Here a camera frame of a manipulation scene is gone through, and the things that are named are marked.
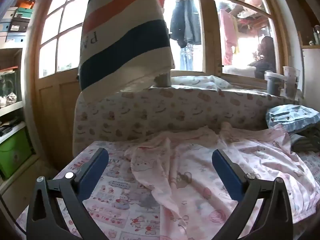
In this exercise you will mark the light hanging trousers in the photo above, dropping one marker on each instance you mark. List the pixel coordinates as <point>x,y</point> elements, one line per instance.
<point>187,58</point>

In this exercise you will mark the printed bed sheet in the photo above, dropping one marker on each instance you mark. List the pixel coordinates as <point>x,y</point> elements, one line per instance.
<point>120,190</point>

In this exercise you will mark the pink printed pants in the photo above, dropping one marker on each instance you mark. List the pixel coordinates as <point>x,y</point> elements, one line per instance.
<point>180,170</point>

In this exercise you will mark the wooden window frame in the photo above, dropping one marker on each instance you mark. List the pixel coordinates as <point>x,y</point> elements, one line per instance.
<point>208,30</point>

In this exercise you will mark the grey folded clothing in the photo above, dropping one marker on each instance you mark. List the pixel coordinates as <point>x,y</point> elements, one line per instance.
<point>307,142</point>

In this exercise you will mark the bear print cushion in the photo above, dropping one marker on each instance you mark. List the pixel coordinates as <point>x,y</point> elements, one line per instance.
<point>150,115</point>

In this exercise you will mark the striped hanging towel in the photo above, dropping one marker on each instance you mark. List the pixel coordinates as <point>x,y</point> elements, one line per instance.
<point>120,30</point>

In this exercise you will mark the pink hanging garment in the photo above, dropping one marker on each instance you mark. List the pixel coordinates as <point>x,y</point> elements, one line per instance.
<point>227,40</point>

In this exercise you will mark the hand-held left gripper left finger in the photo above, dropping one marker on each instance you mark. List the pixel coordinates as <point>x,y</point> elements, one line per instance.
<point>92,175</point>

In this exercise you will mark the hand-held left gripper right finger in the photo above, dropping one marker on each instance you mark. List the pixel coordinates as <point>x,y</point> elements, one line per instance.
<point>226,177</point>

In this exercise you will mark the light blue folded cloth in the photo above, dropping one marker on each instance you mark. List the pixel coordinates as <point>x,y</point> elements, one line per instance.
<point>290,117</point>

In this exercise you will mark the grey cup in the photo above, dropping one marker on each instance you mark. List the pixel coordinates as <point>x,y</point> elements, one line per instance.
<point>273,85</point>

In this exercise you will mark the white printed cup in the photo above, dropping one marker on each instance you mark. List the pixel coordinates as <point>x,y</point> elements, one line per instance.
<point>291,85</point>

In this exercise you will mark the white shelf unit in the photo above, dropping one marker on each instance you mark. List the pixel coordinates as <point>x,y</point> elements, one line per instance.
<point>10,110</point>

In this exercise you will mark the dark hanging clothes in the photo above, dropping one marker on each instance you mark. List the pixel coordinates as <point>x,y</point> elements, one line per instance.
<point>185,25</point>

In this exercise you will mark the white cabinet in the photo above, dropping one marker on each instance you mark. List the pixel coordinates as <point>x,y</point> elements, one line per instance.
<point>311,75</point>

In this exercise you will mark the green storage box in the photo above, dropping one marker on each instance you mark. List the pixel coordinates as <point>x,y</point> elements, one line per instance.
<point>12,152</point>

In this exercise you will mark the wooden door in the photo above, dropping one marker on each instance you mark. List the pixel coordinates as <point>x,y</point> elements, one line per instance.
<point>57,97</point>

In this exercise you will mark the stack of storage boxes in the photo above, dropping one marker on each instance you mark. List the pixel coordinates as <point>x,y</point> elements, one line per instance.
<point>20,22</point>

